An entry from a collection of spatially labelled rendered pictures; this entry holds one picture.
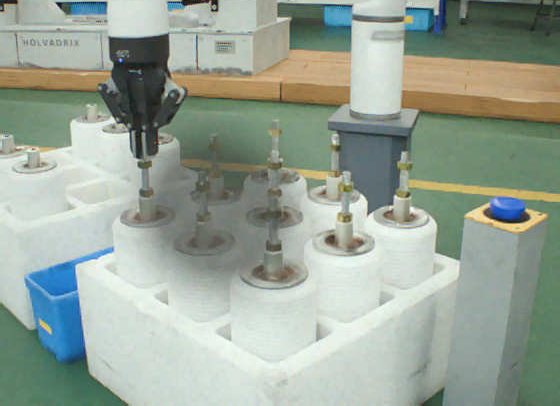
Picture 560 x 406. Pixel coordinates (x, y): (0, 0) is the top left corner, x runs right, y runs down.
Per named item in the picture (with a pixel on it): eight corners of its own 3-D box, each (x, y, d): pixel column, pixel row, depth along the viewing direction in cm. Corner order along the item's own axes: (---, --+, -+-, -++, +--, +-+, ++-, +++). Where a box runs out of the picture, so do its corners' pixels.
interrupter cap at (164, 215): (156, 205, 98) (156, 200, 98) (187, 220, 93) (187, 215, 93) (109, 218, 94) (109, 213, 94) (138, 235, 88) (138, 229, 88)
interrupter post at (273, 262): (274, 283, 76) (274, 255, 75) (258, 276, 78) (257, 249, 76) (289, 276, 78) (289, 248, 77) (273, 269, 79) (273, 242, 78)
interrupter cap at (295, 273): (275, 299, 73) (275, 293, 72) (224, 277, 78) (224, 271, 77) (322, 275, 78) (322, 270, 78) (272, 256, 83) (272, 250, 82)
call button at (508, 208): (498, 209, 79) (500, 192, 79) (530, 218, 77) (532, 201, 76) (481, 218, 77) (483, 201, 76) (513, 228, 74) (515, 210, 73)
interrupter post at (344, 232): (350, 241, 87) (351, 215, 86) (356, 248, 85) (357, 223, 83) (331, 242, 86) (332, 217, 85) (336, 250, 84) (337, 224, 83)
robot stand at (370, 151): (338, 247, 146) (343, 103, 136) (409, 255, 142) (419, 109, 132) (322, 278, 133) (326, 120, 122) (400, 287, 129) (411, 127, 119)
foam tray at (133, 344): (275, 291, 128) (275, 196, 122) (460, 375, 102) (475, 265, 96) (88, 374, 102) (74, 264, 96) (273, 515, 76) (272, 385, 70)
